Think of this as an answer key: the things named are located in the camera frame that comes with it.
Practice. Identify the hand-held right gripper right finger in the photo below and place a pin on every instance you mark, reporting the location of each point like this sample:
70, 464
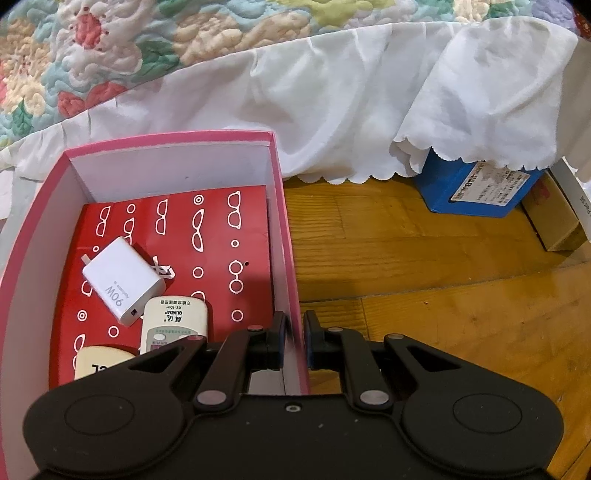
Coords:
313, 344

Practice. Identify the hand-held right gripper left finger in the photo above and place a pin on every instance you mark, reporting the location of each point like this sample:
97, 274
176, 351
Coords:
276, 339

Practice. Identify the white remote with purple panel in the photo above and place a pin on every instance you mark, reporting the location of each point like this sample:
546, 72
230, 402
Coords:
173, 318

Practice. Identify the large white wall charger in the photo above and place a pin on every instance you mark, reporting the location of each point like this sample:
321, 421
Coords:
120, 277

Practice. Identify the cream air-conditioner remote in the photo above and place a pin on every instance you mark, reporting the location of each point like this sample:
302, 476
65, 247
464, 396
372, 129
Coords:
101, 362

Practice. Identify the pink cardboard box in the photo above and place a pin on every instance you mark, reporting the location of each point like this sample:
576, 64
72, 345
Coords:
138, 161

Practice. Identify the red glasses-print paper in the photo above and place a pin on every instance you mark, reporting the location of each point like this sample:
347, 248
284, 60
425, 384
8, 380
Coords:
217, 221

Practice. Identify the blue box with label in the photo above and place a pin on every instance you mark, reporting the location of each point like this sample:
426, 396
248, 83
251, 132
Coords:
443, 194

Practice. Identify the floral quilt with white frill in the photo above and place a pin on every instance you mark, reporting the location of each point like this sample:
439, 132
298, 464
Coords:
323, 106

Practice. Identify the brown cardboard box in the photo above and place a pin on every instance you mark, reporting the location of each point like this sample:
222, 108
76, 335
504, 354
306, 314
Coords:
554, 221

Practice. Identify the white flat box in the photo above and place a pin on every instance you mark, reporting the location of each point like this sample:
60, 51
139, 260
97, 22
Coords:
575, 184

